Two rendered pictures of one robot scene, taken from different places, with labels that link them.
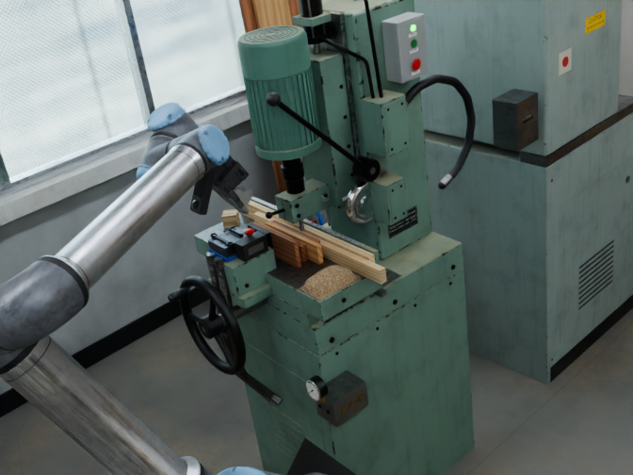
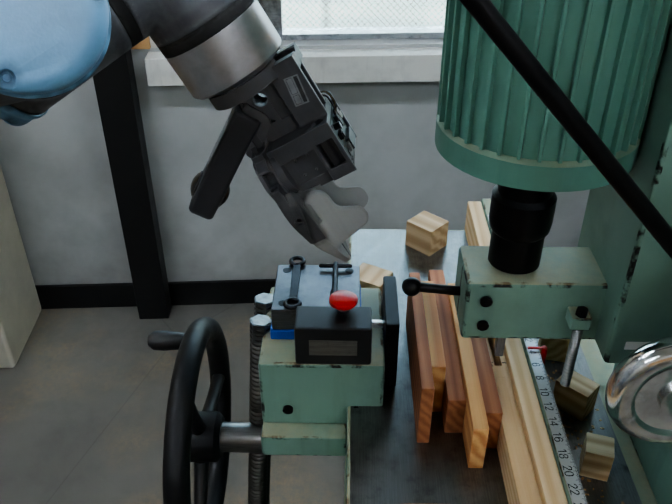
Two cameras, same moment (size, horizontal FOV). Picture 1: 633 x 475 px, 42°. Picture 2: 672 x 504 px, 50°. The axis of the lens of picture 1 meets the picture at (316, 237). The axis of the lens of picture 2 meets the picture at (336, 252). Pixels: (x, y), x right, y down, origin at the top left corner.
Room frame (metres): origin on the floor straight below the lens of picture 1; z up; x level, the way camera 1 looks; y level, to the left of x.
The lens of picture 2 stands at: (1.48, -0.18, 1.49)
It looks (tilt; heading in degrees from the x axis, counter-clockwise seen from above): 34 degrees down; 37
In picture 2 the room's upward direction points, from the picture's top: straight up
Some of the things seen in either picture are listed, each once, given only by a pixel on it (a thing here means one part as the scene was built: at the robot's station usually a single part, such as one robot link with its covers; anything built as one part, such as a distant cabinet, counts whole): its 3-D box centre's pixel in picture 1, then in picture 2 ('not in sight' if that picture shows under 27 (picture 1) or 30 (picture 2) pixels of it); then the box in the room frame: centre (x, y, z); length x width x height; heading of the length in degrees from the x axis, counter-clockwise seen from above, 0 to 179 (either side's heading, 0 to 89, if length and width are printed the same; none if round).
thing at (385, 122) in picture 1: (385, 123); not in sight; (2.07, -0.23, 1.22); 0.09 x 0.08 x 0.15; 126
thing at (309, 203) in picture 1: (304, 203); (527, 298); (2.08, 0.02, 1.03); 0.14 x 0.07 x 0.09; 126
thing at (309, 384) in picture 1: (317, 389); not in sight; (1.74, 0.06, 0.65); 0.06 x 0.04 x 0.08; 36
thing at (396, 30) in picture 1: (405, 47); not in sight; (2.14, -0.31, 1.40); 0.10 x 0.06 x 0.16; 126
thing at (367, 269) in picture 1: (315, 244); (502, 405); (2.03, 0.01, 0.92); 0.55 x 0.02 x 0.04; 36
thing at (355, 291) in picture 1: (268, 266); (395, 381); (2.04, 0.14, 0.87); 0.61 x 0.30 x 0.06; 36
